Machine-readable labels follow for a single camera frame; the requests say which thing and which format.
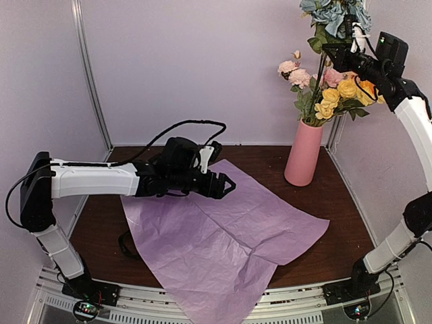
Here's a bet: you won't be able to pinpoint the blue hydrangea flower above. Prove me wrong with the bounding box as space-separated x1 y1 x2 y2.
300 0 372 119

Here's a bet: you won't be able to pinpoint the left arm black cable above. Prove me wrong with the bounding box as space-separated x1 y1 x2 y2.
5 119 227 227

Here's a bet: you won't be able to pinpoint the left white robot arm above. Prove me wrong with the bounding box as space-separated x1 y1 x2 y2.
19 146 236 300

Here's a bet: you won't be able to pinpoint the purple tissue paper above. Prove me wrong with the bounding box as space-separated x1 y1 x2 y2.
120 159 331 324

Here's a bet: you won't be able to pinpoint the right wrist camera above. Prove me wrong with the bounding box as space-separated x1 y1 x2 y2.
375 31 408 65

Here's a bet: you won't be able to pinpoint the left aluminium frame post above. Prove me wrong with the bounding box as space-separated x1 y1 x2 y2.
71 0 113 151

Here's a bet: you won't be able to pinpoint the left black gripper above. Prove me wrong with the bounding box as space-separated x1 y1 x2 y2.
169 168 236 199

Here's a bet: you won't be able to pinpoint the yellow rose bunch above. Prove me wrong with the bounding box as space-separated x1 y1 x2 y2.
327 76 385 122

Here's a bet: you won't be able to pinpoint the peach rose stem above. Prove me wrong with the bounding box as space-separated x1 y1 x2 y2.
277 50 315 121

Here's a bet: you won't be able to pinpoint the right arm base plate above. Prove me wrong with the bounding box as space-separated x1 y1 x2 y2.
322 279 381 306

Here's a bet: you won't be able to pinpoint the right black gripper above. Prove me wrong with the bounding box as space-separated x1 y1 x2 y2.
323 41 387 84

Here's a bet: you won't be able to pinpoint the pink and yellow roses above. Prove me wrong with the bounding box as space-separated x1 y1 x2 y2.
302 67 344 127

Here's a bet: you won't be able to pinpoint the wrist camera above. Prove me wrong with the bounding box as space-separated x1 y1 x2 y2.
375 31 408 65
161 137 198 170

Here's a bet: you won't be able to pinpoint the aluminium front rail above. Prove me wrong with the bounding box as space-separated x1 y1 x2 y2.
24 266 416 323

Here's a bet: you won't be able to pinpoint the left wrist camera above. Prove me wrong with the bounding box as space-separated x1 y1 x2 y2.
161 137 198 170

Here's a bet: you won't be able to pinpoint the black printed ribbon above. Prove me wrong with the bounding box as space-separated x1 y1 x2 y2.
117 230 142 261

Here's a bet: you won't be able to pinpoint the fuzzy green orange flower stem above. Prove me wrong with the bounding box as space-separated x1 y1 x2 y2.
357 80 377 106

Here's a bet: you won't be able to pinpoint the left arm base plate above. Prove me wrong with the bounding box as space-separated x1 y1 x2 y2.
61 278 120 306

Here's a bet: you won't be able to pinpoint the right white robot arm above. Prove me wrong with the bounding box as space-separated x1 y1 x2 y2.
322 33 431 298

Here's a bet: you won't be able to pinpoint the pink cylindrical vase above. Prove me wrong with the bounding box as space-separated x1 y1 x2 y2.
284 119 323 187

